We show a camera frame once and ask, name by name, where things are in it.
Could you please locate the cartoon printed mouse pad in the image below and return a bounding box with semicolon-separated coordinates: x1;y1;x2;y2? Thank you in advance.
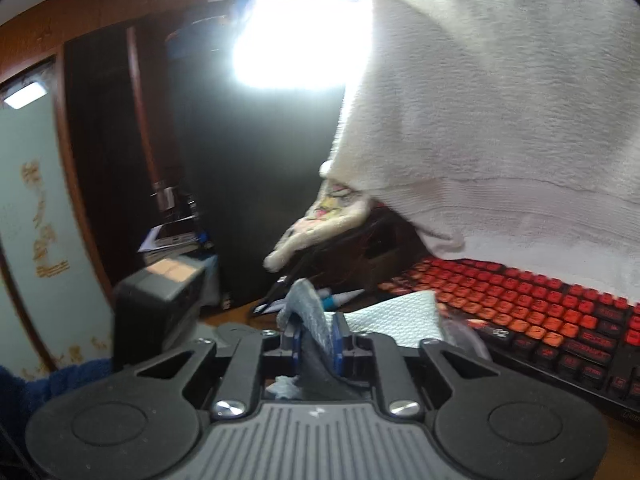
345;289;447;350

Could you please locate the blue and white tube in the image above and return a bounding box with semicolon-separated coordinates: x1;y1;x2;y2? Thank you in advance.
322;289;366;311

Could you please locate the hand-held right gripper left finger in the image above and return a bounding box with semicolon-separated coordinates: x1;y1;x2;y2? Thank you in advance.
134;322;303;420

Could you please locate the dark wooden cabinet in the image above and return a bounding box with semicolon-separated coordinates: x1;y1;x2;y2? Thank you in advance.
62;22;173;311

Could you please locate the red and black keyboard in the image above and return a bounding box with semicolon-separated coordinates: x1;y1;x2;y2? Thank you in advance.
377;257;640;417

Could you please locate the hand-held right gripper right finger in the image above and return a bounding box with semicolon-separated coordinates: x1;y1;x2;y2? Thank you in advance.
329;312;501;419

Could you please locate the frosted glass door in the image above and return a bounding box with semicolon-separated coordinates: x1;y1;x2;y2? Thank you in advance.
0;57;112;378

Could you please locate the large white towel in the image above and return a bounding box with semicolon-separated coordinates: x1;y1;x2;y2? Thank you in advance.
320;0;640;306

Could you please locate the cartoon printed fluffy cloth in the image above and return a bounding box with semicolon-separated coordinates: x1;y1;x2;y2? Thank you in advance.
263;180;373;273

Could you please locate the stack of papers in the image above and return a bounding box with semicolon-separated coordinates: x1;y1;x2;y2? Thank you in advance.
137;222;208;263

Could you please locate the metal door latch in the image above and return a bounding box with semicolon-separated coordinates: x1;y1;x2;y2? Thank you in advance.
151;184;177;212

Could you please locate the grey blue cleaning cloth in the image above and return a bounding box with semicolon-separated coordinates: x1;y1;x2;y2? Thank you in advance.
267;279;363;402

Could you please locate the bright light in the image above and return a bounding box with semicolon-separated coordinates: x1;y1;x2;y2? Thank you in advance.
229;0;373;93

